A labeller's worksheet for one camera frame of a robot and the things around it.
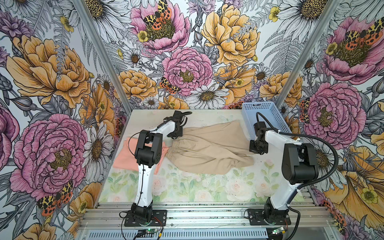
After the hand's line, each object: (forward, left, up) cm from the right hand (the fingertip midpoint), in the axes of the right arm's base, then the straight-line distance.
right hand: (256, 155), depth 94 cm
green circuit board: (-37, +59, -2) cm, 69 cm away
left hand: (+16, +52, -1) cm, 54 cm away
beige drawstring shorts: (+2, +28, +5) cm, 28 cm away
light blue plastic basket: (+39, -6, -1) cm, 40 cm away
